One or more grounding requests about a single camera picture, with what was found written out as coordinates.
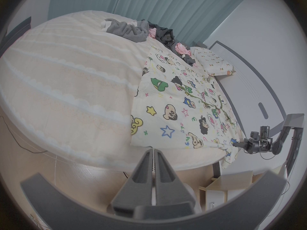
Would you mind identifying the blue-green curtain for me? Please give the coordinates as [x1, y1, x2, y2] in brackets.
[48, 0, 255, 47]

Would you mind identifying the bed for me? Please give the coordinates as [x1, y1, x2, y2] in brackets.
[0, 10, 287, 178]

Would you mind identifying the small pale wooden table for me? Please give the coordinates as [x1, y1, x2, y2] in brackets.
[199, 170, 254, 211]

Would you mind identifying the white printed pyjama top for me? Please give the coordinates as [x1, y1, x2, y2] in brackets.
[130, 45, 246, 169]

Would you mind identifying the pile of clothes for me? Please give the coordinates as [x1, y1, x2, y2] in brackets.
[104, 18, 199, 68]

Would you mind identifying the white printed pillow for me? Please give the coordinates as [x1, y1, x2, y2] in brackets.
[191, 46, 236, 77]

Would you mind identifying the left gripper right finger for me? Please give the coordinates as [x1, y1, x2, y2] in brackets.
[154, 149, 196, 214]

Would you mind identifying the dark grey chest of drawers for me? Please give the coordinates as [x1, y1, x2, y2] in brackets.
[4, 16, 32, 44]

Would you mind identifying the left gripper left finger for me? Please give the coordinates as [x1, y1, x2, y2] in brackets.
[111, 148, 154, 214]

